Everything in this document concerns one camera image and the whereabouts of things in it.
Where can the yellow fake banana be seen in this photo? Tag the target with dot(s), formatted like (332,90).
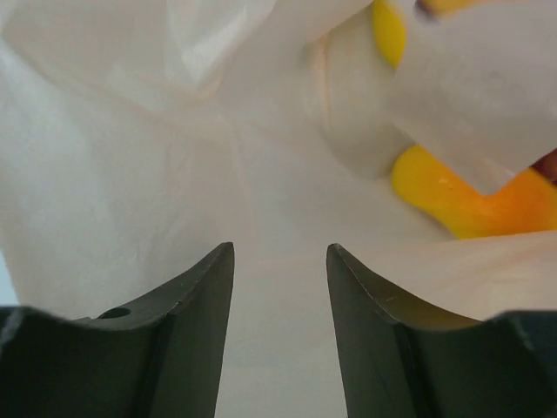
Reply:
(389,31)

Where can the yellow orange fake mango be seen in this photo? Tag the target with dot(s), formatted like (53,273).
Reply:
(527,204)

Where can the translucent orange plastic bag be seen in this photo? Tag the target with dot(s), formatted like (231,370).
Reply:
(137,135)

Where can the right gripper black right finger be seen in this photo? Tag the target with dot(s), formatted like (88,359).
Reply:
(401,356)

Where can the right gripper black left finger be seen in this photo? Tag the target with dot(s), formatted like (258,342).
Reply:
(159,355)

